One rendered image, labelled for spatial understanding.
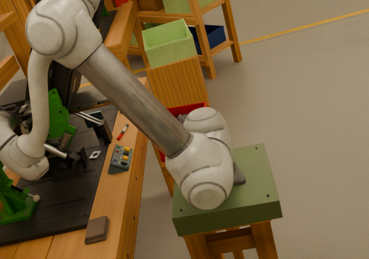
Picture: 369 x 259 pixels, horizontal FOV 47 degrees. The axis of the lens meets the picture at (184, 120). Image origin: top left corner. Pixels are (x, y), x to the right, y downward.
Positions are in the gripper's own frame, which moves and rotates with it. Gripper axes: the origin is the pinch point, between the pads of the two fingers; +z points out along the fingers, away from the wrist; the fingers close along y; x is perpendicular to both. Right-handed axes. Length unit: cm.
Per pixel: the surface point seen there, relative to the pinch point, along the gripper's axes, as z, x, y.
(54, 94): 4.5, -10.8, -5.6
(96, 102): 16.6, -13.1, -21.5
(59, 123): 4.5, 0.0, -13.2
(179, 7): 286, -60, -13
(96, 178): -3.4, 9.5, -39.5
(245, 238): -32, -14, -97
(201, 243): -34, -5, -84
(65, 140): 1.0, 3.5, -19.7
